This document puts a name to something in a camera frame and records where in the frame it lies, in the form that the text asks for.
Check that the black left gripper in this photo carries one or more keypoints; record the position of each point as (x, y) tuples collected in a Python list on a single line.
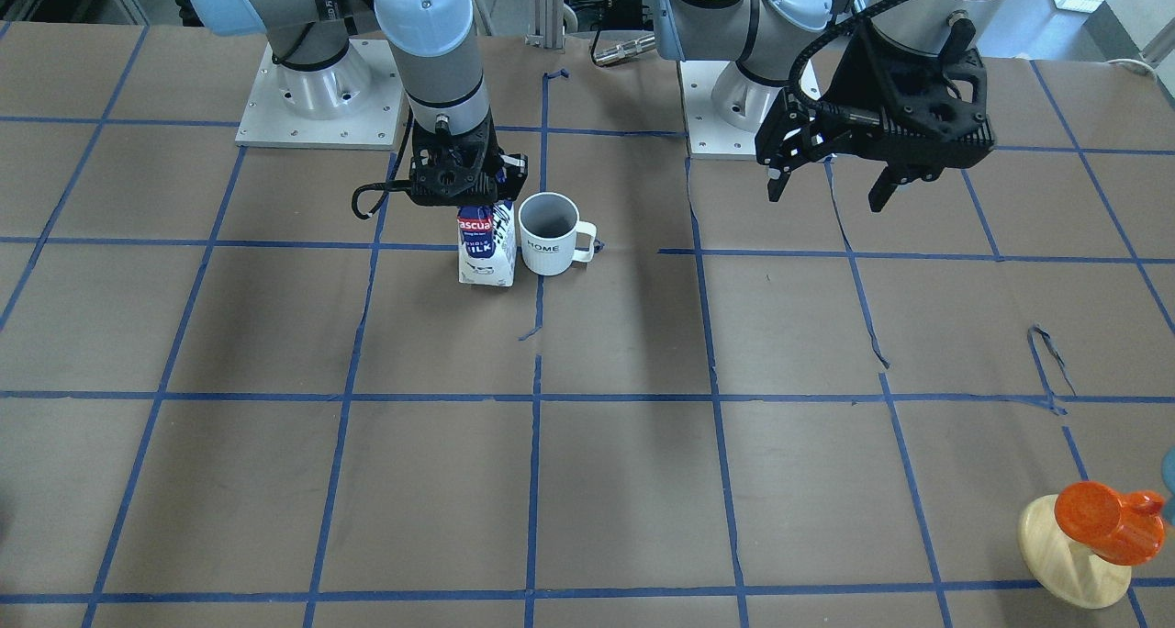
[(850, 84)]

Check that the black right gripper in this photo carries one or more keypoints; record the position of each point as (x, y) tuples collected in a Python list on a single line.
[(512, 166)]

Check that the blue white milk carton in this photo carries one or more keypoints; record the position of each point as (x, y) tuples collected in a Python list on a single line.
[(487, 248)]

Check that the white HOME mug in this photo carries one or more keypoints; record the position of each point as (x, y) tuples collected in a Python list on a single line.
[(553, 235)]

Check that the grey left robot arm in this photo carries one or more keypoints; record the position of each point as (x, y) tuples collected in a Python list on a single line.
[(800, 42)]

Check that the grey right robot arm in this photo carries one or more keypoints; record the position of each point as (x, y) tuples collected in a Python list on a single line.
[(433, 42)]

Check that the blue cup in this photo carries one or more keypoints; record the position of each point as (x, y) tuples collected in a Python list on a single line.
[(1167, 470)]

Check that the orange cup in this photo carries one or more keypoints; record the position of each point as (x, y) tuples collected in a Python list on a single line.
[(1125, 529)]

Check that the wooden mug tree stand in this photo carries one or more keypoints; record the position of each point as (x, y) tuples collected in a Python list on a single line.
[(1070, 571)]

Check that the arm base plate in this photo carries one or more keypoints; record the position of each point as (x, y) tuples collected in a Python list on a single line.
[(357, 103), (723, 108)]

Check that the aluminium frame post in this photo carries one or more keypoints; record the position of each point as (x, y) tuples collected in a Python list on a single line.
[(546, 27)]

